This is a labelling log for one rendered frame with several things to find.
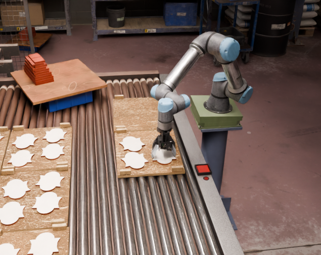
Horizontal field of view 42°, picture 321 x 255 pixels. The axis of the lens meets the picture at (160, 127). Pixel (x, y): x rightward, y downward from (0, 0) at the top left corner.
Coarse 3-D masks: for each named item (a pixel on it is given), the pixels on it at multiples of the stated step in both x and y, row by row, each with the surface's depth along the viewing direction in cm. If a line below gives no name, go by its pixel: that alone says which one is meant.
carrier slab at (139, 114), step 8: (120, 104) 276; (128, 104) 276; (136, 104) 276; (144, 104) 276; (152, 104) 277; (120, 112) 267; (128, 112) 267; (136, 112) 267; (144, 112) 268; (152, 112) 268; (120, 120) 258; (128, 120) 259; (136, 120) 259; (144, 120) 259; (152, 120) 259; (128, 128) 251; (136, 128) 251; (144, 128) 252; (152, 128) 252
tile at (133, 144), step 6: (126, 138) 240; (132, 138) 240; (138, 138) 240; (120, 144) 236; (126, 144) 235; (132, 144) 235; (138, 144) 235; (144, 144) 235; (126, 150) 232; (132, 150) 230; (138, 150) 230
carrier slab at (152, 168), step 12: (132, 132) 248; (144, 132) 248; (156, 132) 248; (120, 156) 227; (144, 156) 227; (180, 156) 228; (120, 168) 218; (144, 168) 218; (156, 168) 218; (168, 168) 219
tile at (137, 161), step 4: (132, 152) 228; (128, 156) 225; (132, 156) 225; (136, 156) 225; (140, 156) 225; (124, 160) 222; (128, 160) 222; (132, 160) 222; (136, 160) 222; (140, 160) 222; (144, 160) 222; (128, 164) 219; (132, 164) 219; (136, 164) 219; (140, 164) 219; (144, 164) 220; (132, 168) 218; (136, 168) 217; (140, 168) 218
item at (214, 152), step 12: (204, 132) 279; (216, 132) 273; (204, 144) 283; (216, 144) 278; (204, 156) 287; (216, 156) 283; (216, 168) 289; (216, 180) 295; (228, 204) 321; (228, 216) 320
